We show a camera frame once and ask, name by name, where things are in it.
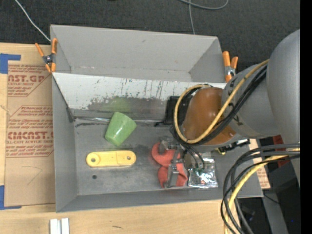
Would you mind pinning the red cloth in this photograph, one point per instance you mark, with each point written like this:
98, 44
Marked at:
162, 157

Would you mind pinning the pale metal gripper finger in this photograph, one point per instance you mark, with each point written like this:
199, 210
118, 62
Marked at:
165, 144
173, 175

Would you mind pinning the yellow flat block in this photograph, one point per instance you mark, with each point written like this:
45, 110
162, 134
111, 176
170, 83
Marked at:
109, 159

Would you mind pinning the grey metal bin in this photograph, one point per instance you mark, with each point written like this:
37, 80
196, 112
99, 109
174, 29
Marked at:
126, 52

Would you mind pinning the black cylinder on white bracket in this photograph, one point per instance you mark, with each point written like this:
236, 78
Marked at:
234, 147

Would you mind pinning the clear crinkled packet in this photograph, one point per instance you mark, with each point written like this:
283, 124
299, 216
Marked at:
207, 179

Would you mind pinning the brown cardboard board red print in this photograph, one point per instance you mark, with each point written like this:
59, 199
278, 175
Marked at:
29, 121

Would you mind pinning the green plastic cup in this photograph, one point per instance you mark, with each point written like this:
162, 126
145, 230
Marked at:
119, 129

